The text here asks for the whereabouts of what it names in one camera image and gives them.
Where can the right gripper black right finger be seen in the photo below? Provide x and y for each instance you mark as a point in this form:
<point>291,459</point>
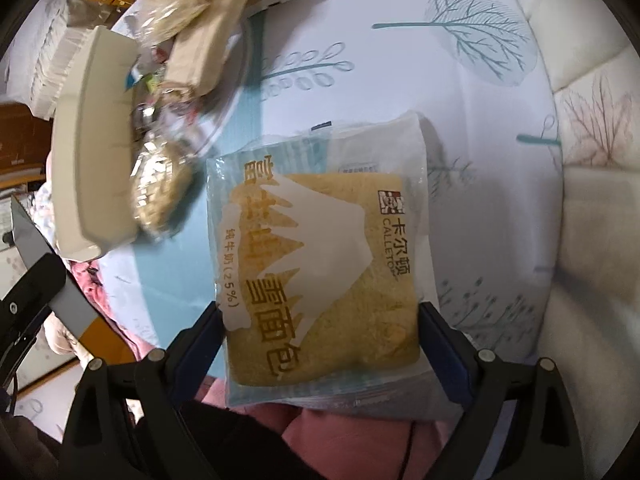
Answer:
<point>542,440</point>

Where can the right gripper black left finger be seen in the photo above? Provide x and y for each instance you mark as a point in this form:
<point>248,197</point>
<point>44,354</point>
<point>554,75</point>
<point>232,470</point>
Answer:
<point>126,420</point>

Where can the snow bread pack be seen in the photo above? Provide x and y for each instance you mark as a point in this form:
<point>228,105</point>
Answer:
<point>322,259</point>

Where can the brown sandwich cracker pack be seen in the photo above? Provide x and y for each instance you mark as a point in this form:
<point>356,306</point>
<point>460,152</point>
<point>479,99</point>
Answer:
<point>197,58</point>

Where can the crumbly cookie clear pack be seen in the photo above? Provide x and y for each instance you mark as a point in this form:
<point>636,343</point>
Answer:
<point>160,20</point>

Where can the pink blanket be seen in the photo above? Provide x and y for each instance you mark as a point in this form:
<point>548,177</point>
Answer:
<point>281,441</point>

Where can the white plastic storage bin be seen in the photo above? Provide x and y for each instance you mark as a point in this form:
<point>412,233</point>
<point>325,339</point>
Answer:
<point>93,151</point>

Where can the teal white patterned tablecloth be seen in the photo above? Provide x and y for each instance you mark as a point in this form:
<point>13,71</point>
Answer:
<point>472,71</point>

